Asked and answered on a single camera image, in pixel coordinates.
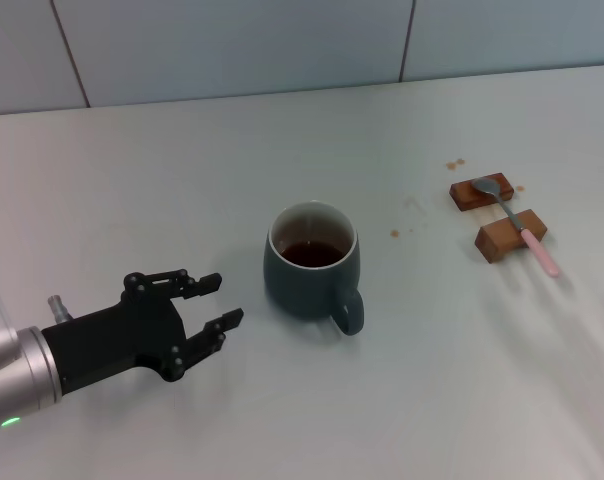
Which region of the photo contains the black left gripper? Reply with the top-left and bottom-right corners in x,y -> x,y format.
41,269 -> 245,397

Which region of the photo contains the dark grey ceramic cup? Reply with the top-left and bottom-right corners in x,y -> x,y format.
261,199 -> 366,336

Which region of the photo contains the pink handled metal spoon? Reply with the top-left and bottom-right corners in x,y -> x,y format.
470,177 -> 561,278

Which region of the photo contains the dark coffee liquid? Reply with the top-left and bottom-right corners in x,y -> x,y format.
279,240 -> 347,269

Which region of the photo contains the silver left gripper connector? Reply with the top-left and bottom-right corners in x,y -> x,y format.
47,294 -> 72,322

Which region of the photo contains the flat reddish wooden block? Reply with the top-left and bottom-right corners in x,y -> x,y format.
449,172 -> 514,213

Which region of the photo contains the notched light wooden block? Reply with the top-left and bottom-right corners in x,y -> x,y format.
474,208 -> 549,265

